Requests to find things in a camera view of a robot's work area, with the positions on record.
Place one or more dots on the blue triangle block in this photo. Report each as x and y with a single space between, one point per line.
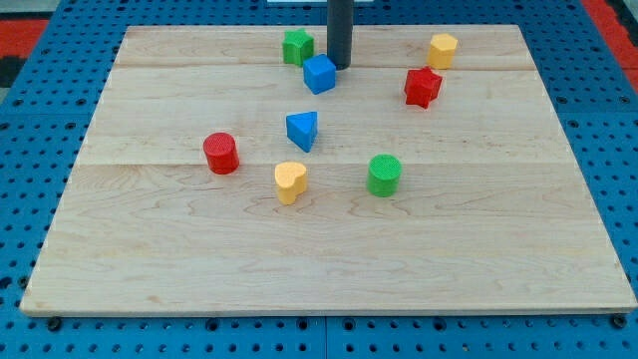
302 129

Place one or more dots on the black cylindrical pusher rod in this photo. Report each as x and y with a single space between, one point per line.
339 32

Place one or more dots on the yellow heart block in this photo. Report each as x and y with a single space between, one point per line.
291 180

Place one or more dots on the red star block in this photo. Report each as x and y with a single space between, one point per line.
422 86

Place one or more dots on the light wooden board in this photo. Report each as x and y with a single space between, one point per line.
492 215

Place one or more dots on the green cylinder block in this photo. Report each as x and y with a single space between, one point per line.
384 172

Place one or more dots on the yellow hexagon block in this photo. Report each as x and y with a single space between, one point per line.
442 51

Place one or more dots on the red cylinder block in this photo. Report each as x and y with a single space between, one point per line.
221 153

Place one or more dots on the green star block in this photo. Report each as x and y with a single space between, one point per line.
297 47

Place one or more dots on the blue cube block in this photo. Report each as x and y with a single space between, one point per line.
319 74

